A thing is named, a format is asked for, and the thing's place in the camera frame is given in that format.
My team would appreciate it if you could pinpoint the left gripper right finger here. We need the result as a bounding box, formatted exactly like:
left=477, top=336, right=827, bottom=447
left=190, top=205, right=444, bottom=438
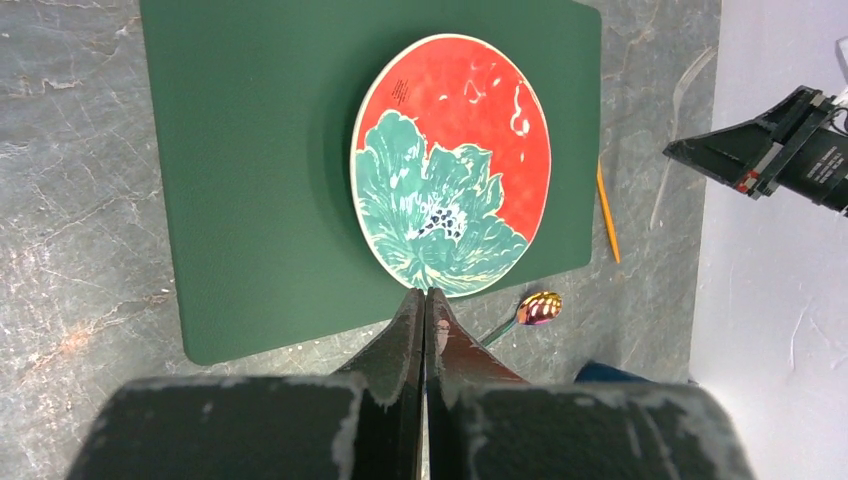
left=425, top=288, right=754, bottom=479

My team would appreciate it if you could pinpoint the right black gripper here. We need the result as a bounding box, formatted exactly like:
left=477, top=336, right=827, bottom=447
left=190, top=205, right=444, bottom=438
left=663, top=86, right=847, bottom=216

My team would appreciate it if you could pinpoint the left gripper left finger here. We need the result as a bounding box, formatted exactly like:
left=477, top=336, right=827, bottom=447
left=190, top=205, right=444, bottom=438
left=68, top=289, right=424, bottom=479

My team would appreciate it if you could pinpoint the iridescent rainbow metal spoon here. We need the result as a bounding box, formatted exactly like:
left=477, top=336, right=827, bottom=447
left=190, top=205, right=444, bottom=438
left=479, top=291, right=563, bottom=347

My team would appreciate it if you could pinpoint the red teal floral plate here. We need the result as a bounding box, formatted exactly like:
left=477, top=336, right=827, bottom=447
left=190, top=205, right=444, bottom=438
left=349, top=33, right=552, bottom=298

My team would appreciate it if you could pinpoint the green rectangular placemat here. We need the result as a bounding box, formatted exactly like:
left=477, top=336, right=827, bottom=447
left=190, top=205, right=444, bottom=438
left=140, top=1, right=602, bottom=365

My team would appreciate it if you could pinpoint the silver metal fork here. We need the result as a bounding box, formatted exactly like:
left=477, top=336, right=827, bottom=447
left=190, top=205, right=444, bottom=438
left=648, top=46, right=717, bottom=230

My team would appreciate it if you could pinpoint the dark blue mug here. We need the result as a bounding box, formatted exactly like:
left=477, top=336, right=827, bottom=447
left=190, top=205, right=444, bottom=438
left=574, top=361, right=650, bottom=383

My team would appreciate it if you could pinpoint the yellow pencil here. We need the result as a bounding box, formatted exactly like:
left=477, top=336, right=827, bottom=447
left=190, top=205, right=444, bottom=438
left=596, top=161, right=621, bottom=264

